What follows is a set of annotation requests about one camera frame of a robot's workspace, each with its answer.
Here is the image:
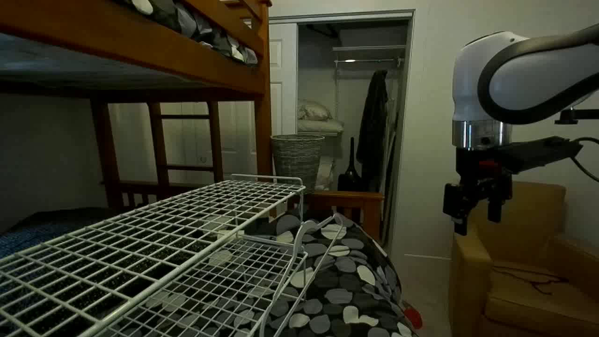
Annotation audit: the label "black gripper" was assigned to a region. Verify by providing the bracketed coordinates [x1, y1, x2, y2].
[441, 146, 514, 237]

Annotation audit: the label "white plastic hanger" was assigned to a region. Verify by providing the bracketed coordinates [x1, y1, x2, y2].
[271, 213, 351, 337]

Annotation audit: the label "white closet shelf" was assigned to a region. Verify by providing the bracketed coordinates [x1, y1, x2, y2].
[329, 43, 407, 63]

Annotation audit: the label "yellow armchair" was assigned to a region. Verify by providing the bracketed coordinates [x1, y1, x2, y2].
[447, 179, 599, 337]

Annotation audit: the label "small red object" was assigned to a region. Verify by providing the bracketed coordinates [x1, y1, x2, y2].
[400, 303, 424, 331]

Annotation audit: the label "black dustpan brush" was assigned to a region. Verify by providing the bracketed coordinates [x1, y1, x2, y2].
[334, 136, 363, 192]

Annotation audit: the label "dark hanging jacket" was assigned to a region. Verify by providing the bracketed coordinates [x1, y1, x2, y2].
[353, 69, 389, 192]

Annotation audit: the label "black grey spotted duvet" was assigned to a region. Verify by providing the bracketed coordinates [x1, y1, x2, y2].
[245, 211, 417, 337]

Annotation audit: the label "grey wicker laundry basket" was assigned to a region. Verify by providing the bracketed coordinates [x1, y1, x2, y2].
[269, 133, 327, 194]

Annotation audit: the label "white folded pillows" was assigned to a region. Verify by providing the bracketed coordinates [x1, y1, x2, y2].
[295, 99, 344, 136]

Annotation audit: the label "white closet door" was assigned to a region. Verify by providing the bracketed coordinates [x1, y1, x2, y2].
[267, 20, 299, 138]

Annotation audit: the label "spotted bunk bedding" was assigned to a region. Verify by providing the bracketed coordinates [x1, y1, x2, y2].
[119, 0, 260, 67]

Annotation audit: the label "dark speckled bed sheet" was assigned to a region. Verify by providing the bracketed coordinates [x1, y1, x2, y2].
[0, 206, 117, 258]

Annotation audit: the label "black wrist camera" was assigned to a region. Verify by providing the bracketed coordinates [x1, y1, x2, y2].
[494, 134, 585, 176]

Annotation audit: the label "white wire shelf rack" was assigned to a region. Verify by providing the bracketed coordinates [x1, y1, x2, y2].
[0, 172, 310, 337]

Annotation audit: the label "wooden bunk bed frame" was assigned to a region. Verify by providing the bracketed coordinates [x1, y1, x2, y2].
[0, 0, 273, 211]

